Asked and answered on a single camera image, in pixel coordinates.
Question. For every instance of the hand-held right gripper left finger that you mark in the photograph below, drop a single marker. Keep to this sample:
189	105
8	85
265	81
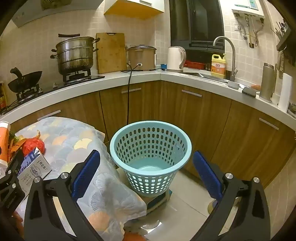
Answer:
85	171

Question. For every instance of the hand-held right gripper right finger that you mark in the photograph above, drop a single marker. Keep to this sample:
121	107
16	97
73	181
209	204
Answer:
207	173

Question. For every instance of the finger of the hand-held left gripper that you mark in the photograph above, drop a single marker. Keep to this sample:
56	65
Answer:
14	166

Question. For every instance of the blue and white carton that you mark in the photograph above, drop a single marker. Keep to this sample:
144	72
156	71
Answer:
34	171

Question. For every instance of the light blue perforated basket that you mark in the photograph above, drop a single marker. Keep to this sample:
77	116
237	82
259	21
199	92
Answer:
150	170

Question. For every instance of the orange and white container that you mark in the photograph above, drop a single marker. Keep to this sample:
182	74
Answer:
4	143

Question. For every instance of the red plastic bag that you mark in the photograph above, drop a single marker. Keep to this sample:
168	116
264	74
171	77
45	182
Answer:
33	146

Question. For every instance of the fan-patterned tablecloth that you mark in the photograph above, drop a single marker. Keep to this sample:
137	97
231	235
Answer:
69	143

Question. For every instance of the wooden base cabinet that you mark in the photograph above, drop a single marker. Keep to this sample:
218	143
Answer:
208	115

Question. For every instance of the orange round object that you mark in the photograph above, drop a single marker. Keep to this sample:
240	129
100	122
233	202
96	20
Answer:
135	236

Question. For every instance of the black wok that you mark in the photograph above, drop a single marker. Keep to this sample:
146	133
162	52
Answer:
25	82

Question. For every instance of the black gas stove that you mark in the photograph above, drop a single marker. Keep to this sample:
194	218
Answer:
69	81

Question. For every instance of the small grey box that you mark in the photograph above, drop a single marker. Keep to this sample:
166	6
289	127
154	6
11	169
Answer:
233	84

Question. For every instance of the dark rectangular box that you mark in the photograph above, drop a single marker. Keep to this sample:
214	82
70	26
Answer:
249	91

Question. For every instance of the steel sink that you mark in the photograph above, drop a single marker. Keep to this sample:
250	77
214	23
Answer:
208	75

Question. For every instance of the carrot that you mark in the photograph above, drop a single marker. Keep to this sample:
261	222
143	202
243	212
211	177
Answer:
256	87

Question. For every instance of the yellow dish soap bottle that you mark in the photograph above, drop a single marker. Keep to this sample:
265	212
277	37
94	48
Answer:
218	67

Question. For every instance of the red basin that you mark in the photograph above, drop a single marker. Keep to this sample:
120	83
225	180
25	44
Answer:
194	64

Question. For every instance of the steel thermos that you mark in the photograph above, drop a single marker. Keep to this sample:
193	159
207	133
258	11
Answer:
267	81

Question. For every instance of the small blue cup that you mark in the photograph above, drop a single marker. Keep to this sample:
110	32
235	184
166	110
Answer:
163	66

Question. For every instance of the steel steamer pot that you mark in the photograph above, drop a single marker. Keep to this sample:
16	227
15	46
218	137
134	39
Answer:
75	55

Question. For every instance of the steel faucet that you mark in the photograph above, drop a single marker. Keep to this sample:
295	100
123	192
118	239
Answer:
232	58

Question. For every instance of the white electric kettle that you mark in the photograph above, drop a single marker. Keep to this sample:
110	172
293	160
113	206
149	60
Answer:
174	58

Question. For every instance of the wooden cutting board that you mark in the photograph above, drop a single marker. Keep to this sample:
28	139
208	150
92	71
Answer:
111	53

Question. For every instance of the steel rice cooker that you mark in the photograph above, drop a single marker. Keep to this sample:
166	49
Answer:
141	58

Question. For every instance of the hanging cloth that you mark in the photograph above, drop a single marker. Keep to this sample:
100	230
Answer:
280	63

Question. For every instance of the black utensil rack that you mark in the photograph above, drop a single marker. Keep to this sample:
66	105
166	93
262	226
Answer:
283	41

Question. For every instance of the dark window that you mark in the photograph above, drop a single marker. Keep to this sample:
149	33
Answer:
203	20

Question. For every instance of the metal water pipes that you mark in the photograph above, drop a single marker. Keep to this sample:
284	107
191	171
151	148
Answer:
247	25

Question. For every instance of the range hood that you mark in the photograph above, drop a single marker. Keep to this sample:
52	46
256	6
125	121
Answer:
46	14

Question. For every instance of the white water heater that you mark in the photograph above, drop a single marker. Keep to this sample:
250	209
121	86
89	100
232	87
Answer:
249	7

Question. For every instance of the white wall socket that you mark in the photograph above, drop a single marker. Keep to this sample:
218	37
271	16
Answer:
237	27

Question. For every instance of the yellow wall cabinet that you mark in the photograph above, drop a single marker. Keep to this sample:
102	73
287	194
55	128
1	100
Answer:
134	9

